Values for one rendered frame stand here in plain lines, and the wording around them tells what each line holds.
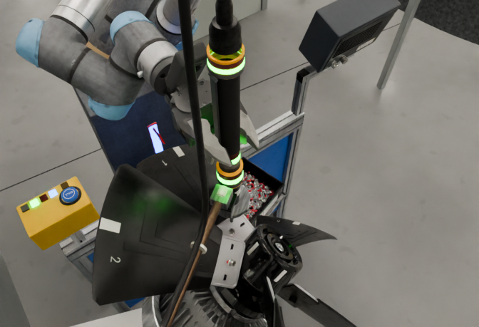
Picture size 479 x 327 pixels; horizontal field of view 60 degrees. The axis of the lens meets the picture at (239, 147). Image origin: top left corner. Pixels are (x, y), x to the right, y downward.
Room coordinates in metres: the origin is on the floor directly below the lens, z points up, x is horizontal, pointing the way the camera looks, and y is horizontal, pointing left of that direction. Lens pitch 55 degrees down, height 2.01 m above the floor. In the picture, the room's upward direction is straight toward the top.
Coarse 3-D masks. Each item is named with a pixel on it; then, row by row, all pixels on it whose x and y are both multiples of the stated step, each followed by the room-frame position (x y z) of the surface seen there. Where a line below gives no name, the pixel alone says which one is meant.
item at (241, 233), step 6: (240, 216) 0.40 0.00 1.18; (222, 222) 0.38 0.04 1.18; (228, 222) 0.38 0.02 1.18; (234, 222) 0.38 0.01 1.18; (240, 222) 0.38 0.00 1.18; (246, 222) 0.38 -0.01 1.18; (222, 228) 0.37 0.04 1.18; (228, 228) 0.37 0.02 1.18; (234, 228) 0.37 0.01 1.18; (240, 228) 0.37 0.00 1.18; (246, 228) 0.37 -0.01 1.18; (252, 228) 0.37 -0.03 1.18; (222, 234) 0.36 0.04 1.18; (228, 234) 0.36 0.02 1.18; (234, 234) 0.36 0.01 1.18; (240, 234) 0.36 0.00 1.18; (246, 234) 0.36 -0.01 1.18
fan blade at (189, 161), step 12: (156, 156) 0.54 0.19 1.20; (168, 156) 0.55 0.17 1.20; (180, 156) 0.55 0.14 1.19; (192, 156) 0.56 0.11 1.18; (144, 168) 0.50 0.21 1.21; (156, 168) 0.51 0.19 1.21; (168, 168) 0.51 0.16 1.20; (180, 168) 0.51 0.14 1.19; (192, 168) 0.52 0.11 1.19; (216, 168) 0.53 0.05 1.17; (156, 180) 0.48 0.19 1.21; (168, 180) 0.48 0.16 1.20; (180, 180) 0.48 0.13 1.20; (192, 180) 0.48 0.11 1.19; (216, 180) 0.49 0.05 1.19; (180, 192) 0.45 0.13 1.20; (192, 192) 0.45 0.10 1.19; (192, 204) 0.42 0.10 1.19
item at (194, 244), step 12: (180, 0) 0.28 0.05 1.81; (180, 12) 0.28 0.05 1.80; (180, 24) 0.28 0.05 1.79; (192, 48) 0.28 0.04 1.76; (192, 60) 0.28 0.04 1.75; (192, 72) 0.28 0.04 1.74; (192, 84) 0.27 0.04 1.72; (192, 96) 0.27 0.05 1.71; (192, 108) 0.27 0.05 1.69; (192, 120) 0.28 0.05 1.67; (204, 156) 0.27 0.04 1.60; (204, 168) 0.27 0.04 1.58; (204, 180) 0.27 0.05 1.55; (204, 192) 0.27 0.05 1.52; (204, 204) 0.27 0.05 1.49; (204, 216) 0.26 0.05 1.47; (204, 228) 0.25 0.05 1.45; (192, 252) 0.22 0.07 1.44; (204, 252) 0.23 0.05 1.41; (192, 264) 0.21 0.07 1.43; (180, 276) 0.19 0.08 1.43; (180, 288) 0.17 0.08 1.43; (168, 312) 0.14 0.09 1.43
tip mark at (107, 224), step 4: (104, 220) 0.27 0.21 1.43; (108, 220) 0.28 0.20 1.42; (100, 224) 0.27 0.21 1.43; (104, 224) 0.27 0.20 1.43; (108, 224) 0.27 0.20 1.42; (112, 224) 0.27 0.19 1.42; (116, 224) 0.27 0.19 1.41; (100, 228) 0.26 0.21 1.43; (104, 228) 0.26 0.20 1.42; (108, 228) 0.26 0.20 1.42; (112, 228) 0.27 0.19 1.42; (116, 228) 0.27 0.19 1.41; (116, 232) 0.26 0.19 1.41
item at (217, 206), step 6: (216, 204) 0.30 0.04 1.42; (210, 210) 0.30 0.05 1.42; (216, 210) 0.29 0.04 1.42; (210, 216) 0.28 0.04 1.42; (216, 216) 0.29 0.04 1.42; (210, 222) 0.27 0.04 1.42; (210, 228) 0.27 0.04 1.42; (204, 234) 0.25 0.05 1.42; (204, 240) 0.25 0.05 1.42; (198, 252) 0.23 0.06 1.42; (198, 258) 0.22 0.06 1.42; (192, 270) 0.20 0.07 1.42; (186, 282) 0.18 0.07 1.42; (186, 288) 0.18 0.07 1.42; (180, 294) 0.17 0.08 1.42; (180, 300) 0.16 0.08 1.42; (174, 312) 0.14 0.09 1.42; (174, 318) 0.14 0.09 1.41; (168, 324) 0.13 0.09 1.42
